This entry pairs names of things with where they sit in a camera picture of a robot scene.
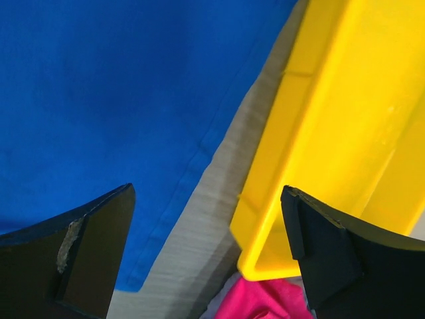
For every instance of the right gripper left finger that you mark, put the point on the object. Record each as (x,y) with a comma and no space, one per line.
(67,266)

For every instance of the blue printed t shirt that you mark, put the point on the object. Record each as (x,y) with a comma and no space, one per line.
(96,94)

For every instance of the yellow plastic tray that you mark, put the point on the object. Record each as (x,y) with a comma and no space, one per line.
(346,127)

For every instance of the pink t shirt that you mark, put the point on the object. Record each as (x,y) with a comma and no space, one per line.
(241,298)

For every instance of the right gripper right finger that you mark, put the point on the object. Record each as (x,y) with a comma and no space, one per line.
(351,268)

